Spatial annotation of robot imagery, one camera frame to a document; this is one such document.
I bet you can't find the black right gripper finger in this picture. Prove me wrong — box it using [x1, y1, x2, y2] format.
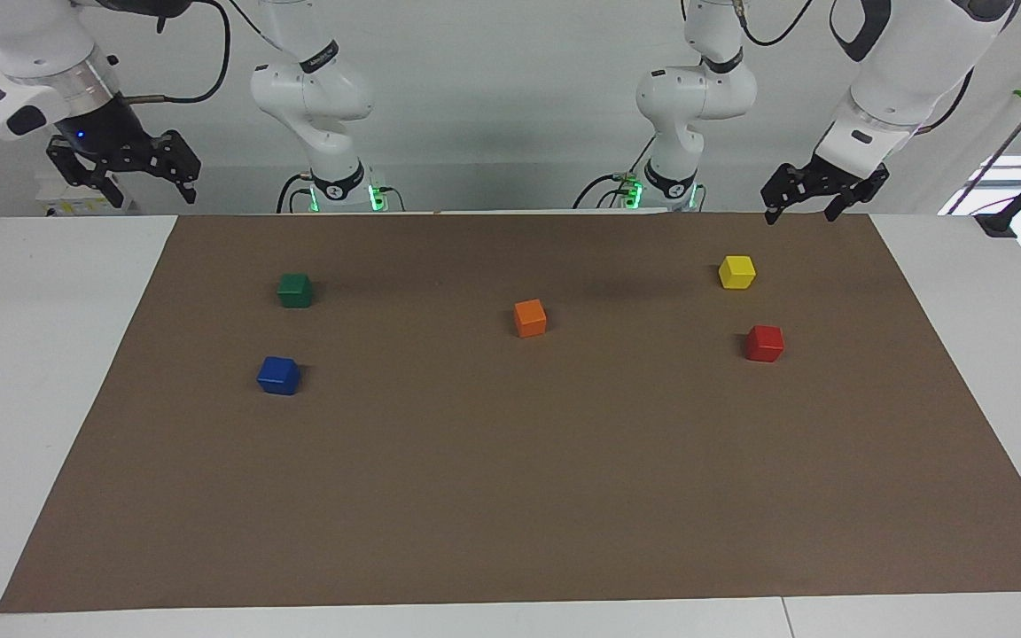
[47, 140, 127, 210]
[149, 130, 202, 204]

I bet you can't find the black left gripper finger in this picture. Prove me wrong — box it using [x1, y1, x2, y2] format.
[761, 164, 817, 225]
[824, 170, 890, 222]

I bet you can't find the red block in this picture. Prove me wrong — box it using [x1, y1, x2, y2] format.
[746, 325, 785, 363]

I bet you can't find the yellow block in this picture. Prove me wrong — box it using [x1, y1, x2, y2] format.
[719, 255, 757, 291]

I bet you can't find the green block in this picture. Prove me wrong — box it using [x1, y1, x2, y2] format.
[277, 273, 315, 309]

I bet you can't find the blue block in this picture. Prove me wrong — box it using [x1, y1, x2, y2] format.
[257, 356, 302, 396]

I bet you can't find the orange block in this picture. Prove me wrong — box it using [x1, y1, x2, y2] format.
[514, 300, 549, 338]

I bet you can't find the white box with yellow label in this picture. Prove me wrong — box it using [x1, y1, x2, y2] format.
[35, 170, 136, 218]

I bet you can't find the brown table mat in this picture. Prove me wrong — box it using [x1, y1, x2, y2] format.
[0, 213, 1021, 614]

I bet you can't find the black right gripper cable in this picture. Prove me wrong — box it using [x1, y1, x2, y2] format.
[121, 0, 233, 105]

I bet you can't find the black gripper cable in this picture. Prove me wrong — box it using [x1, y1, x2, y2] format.
[735, 0, 832, 48]
[121, 0, 233, 105]

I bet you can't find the black right arm base cable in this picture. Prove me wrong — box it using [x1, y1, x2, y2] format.
[277, 173, 316, 214]

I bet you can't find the black arm base cable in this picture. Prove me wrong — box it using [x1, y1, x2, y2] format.
[277, 173, 316, 214]
[573, 133, 656, 212]

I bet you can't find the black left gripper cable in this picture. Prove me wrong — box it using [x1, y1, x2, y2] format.
[735, 0, 832, 48]

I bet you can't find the black left arm base cable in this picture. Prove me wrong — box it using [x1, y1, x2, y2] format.
[573, 133, 656, 212]

